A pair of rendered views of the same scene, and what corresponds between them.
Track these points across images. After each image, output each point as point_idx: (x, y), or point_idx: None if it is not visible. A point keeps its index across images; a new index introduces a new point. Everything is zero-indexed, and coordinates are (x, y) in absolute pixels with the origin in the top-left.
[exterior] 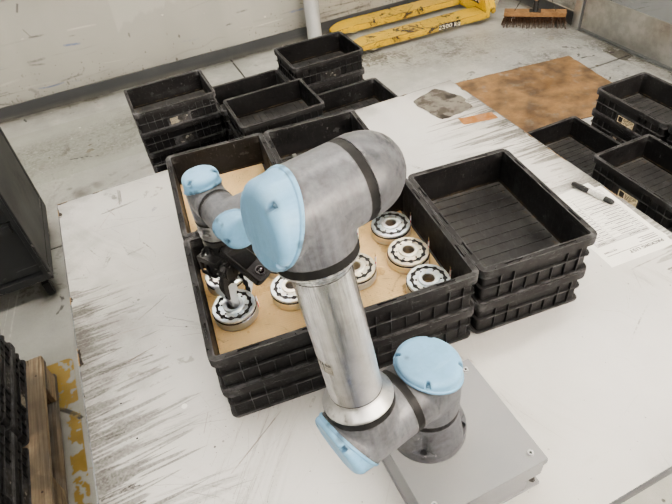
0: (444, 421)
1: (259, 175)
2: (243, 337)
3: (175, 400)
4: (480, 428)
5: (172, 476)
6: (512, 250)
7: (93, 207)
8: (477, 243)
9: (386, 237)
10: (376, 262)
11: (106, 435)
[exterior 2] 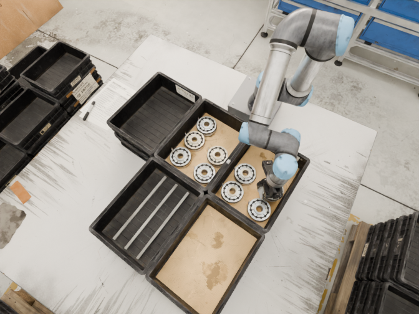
0: None
1: (346, 28)
2: None
3: (306, 207)
4: (250, 91)
5: (327, 182)
6: (166, 109)
7: None
8: (168, 122)
9: (190, 153)
10: (204, 154)
11: (338, 220)
